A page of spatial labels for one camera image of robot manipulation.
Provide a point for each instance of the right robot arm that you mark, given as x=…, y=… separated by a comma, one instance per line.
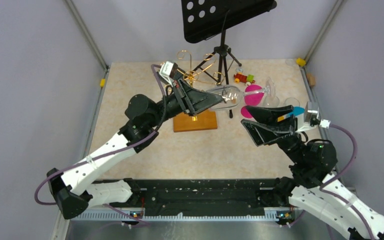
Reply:
x=314, y=187

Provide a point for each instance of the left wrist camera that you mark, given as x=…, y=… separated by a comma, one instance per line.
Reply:
x=167, y=71

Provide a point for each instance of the gold wine glass rack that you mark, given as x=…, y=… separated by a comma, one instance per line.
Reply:
x=183, y=123

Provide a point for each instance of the clear front wine glass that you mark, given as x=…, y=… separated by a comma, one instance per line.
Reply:
x=271, y=102

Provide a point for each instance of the pink plastic wine glass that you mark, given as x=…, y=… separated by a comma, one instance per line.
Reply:
x=251, y=99

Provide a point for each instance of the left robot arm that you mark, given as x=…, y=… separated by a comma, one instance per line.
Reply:
x=74, y=188

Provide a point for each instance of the blue plastic wine glass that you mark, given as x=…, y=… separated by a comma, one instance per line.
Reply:
x=297, y=110

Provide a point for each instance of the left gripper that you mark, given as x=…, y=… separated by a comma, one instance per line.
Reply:
x=193, y=100

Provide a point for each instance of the yellow corner clip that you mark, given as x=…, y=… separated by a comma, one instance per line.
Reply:
x=301, y=62

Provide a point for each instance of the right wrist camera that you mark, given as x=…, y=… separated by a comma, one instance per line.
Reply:
x=310, y=118

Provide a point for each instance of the yellow left edge clip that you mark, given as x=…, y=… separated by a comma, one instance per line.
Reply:
x=102, y=82

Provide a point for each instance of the brown wooden block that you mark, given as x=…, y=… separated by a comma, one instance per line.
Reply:
x=311, y=80

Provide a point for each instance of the colourful toy train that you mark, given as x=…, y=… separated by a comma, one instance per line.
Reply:
x=248, y=80

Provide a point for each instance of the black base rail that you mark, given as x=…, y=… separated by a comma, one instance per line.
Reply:
x=206, y=200

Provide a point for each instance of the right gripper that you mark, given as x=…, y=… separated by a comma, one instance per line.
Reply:
x=260, y=134

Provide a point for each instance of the clear back wine glass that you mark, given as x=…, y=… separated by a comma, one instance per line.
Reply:
x=232, y=96

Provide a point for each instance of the black music stand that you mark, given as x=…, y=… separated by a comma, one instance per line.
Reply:
x=204, y=19

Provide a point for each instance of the yellow plastic wine glass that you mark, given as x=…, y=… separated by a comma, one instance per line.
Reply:
x=281, y=118

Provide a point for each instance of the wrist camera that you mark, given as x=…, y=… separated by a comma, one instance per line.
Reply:
x=310, y=118
x=167, y=71

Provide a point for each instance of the clear wine glass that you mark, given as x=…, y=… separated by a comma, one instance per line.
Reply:
x=291, y=101
x=232, y=96
x=271, y=102

